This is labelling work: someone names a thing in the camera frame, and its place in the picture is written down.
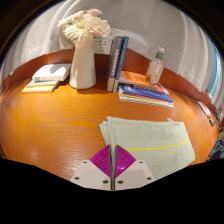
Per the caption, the blue standing book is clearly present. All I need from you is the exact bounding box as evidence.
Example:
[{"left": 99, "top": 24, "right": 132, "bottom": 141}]
[{"left": 112, "top": 36, "right": 130, "bottom": 94}]

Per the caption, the blue flat book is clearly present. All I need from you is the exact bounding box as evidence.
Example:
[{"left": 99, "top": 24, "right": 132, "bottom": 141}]
[{"left": 118, "top": 83, "right": 175, "bottom": 108}]

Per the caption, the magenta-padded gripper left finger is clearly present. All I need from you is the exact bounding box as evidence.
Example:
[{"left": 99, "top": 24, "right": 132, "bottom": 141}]
[{"left": 70, "top": 144, "right": 114, "bottom": 192}]

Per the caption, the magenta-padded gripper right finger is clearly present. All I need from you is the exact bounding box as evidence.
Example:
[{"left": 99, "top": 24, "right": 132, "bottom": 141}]
[{"left": 112, "top": 144, "right": 156, "bottom": 192}]

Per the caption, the white flat book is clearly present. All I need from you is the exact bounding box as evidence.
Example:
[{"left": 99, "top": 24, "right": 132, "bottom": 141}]
[{"left": 31, "top": 63, "right": 72, "bottom": 83}]

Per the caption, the white curtain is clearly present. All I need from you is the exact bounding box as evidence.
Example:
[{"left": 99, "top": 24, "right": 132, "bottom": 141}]
[{"left": 0, "top": 0, "right": 214, "bottom": 94}]

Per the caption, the red flat booklet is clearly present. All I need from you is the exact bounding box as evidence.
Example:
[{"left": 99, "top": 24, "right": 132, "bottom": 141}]
[{"left": 197, "top": 100, "right": 213, "bottom": 118}]

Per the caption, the clear plastic bottle green label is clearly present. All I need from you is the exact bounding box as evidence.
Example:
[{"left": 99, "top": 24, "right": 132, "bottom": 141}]
[{"left": 145, "top": 46, "right": 166, "bottom": 85}]

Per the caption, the white and pink flower bouquet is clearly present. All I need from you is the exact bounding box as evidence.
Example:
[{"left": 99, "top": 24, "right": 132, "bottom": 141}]
[{"left": 57, "top": 8, "right": 112, "bottom": 44}]

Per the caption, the white wall socket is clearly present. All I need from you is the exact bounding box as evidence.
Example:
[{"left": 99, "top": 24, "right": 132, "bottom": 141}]
[{"left": 93, "top": 35, "right": 113, "bottom": 56}]

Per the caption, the window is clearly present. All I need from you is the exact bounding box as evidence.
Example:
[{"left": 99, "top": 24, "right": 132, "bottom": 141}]
[{"left": 205, "top": 39, "right": 224, "bottom": 101}]

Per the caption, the grey standing book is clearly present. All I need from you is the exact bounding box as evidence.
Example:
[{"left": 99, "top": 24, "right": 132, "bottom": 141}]
[{"left": 106, "top": 35, "right": 124, "bottom": 93}]

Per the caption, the yellow flat book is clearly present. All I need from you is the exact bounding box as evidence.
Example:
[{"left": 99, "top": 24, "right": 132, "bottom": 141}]
[{"left": 21, "top": 79, "right": 61, "bottom": 94}]

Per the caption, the orange flat book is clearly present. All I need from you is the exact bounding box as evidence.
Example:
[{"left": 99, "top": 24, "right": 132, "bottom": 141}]
[{"left": 118, "top": 70, "right": 169, "bottom": 96}]

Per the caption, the white ceramic vase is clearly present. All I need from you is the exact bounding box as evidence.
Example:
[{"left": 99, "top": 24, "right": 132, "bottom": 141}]
[{"left": 68, "top": 39, "right": 98, "bottom": 90}]

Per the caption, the pale green towel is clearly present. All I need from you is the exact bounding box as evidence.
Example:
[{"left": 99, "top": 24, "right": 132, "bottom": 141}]
[{"left": 98, "top": 116, "right": 197, "bottom": 181}]

